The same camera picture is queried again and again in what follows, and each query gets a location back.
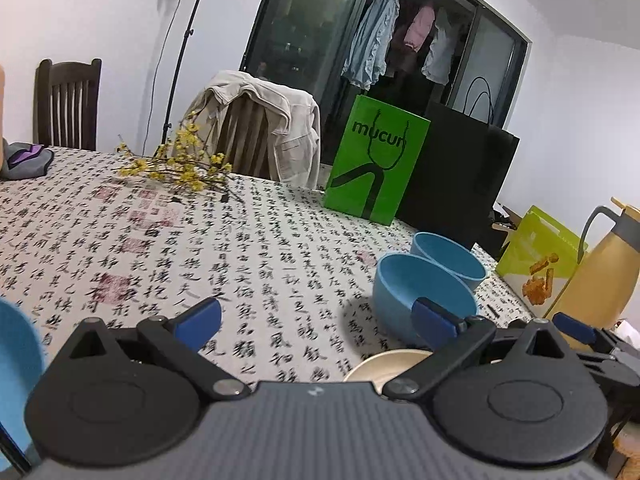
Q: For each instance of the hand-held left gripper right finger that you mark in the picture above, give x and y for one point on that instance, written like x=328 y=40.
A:
x=435 y=320

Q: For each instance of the black paper bag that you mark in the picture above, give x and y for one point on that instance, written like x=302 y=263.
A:
x=460 y=185

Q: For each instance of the dark wooden chair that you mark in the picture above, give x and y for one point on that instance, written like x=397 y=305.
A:
x=65 y=105

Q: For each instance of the yellow flower branches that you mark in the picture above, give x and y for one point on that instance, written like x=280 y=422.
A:
x=190 y=175

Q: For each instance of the cream round plate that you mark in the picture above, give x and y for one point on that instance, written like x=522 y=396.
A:
x=380 y=367

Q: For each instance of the grey purple bag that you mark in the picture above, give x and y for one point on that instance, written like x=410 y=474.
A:
x=27 y=162

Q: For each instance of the cardboard box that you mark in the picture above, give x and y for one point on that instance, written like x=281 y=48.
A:
x=510 y=212

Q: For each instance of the hanging light blue shirt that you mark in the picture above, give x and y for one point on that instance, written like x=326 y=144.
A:
x=370 y=45

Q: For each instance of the brown wooden chair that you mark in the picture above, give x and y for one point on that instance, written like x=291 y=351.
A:
x=245 y=140

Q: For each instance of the calligraphy print tablecloth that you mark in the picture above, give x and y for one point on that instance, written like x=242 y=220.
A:
x=250 y=260

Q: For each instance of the black framed glass door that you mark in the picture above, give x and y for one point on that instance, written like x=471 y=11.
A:
x=290 y=35

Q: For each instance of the yellow-green snack bag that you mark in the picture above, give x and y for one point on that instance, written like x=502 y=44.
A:
x=540 y=240

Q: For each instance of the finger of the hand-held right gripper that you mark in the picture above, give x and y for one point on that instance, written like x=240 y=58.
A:
x=575 y=322

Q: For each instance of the yellow thermos jug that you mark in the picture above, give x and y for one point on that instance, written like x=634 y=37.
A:
x=610 y=270

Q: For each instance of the green paper bag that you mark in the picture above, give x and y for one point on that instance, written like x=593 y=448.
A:
x=415 y=170

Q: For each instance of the hanging white garment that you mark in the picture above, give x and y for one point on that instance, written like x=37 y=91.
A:
x=442 y=55

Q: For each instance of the hanging pink garment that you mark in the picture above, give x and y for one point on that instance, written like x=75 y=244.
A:
x=417 y=30

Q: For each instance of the beige jacket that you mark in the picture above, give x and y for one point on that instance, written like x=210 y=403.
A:
x=295 y=145

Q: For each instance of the studio light on stand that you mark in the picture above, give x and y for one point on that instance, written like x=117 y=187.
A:
x=190 y=34

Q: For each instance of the blue bowl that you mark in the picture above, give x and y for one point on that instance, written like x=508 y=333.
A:
x=415 y=285
x=17 y=360
x=450 y=255

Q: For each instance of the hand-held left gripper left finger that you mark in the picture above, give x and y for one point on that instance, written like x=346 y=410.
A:
x=200 y=317

